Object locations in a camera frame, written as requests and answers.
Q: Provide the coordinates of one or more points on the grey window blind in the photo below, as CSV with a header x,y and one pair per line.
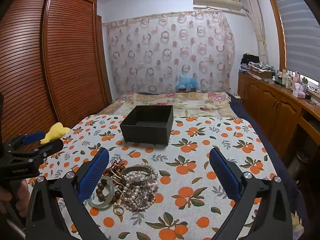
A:
x,y
297,35

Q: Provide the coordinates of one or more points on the wooden cabinet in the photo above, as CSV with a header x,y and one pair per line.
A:
x,y
272,107

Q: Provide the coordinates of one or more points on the pink bottle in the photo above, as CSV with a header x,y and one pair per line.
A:
x,y
297,78

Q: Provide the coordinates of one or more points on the yellow cloth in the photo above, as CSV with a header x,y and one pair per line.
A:
x,y
56,131

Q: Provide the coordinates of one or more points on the blue plastic bag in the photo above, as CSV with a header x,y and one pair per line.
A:
x,y
186,82

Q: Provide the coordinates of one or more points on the pink tissue box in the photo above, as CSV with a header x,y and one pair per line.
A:
x,y
298,91

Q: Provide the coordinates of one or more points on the black square box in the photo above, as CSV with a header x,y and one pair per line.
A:
x,y
146,127

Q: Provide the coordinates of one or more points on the dark blue blanket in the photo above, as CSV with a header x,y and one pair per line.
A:
x,y
260,127

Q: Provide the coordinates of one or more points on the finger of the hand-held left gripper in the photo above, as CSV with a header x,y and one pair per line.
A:
x,y
33,136
50,146

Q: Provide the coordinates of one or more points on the brown slatted wardrobe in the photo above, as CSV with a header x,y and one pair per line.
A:
x,y
50,67

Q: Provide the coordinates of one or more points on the floral bedspread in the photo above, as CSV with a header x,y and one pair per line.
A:
x,y
195,103

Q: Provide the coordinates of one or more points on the row of small bottles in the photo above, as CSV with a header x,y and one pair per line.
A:
x,y
283,80

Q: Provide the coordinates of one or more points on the stack of folded clothes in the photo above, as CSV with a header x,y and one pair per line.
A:
x,y
257,66

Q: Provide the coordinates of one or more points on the orange fruit print cloth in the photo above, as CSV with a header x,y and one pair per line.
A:
x,y
195,180

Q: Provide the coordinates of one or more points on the white power strip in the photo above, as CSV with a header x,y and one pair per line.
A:
x,y
313,88

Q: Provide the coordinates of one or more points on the tied cream curtain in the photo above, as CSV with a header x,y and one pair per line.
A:
x,y
257,30

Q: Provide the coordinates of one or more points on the silver metal bangle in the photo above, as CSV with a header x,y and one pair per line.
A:
x,y
137,176

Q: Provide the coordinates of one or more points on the person's left hand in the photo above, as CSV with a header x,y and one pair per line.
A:
x,y
5,200

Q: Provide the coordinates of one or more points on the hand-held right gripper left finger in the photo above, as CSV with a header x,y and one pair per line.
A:
x,y
93,175

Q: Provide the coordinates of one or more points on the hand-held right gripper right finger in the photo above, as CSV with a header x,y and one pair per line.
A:
x,y
223,175

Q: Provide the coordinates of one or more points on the green jade bangle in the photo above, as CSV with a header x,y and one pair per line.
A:
x,y
101,203

